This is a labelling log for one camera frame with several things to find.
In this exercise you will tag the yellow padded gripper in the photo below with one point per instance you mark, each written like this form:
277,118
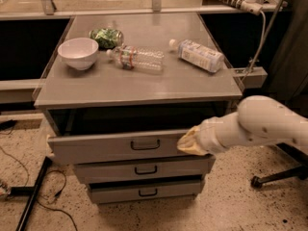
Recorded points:
205,136

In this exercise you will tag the grey top drawer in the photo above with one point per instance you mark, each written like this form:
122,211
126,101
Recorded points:
115,147

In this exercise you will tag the grey drawer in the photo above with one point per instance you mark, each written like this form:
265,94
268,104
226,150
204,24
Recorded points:
115,147
144,169
135,190

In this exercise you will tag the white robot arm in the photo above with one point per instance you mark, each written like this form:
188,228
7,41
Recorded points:
259,120

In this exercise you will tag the grey middle drawer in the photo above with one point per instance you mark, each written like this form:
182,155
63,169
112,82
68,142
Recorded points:
144,169

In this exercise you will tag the grey drawer cabinet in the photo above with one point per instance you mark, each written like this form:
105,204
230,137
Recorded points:
108,100

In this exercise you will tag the grey bottom drawer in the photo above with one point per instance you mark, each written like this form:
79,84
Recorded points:
135,190

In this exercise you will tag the white labelled plastic bottle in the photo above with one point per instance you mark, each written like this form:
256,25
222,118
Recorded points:
198,54

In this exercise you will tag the clear plastic water bottle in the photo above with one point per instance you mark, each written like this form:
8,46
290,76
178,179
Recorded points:
136,58

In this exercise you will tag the green chip bag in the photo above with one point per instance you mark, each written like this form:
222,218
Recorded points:
107,38

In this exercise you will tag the white ceramic bowl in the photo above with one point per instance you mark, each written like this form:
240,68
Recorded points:
79,53

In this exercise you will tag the black floor stand bar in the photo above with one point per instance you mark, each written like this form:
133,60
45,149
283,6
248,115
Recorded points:
31,192

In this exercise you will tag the grey side rail bracket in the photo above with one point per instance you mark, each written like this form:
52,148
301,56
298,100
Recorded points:
253,79

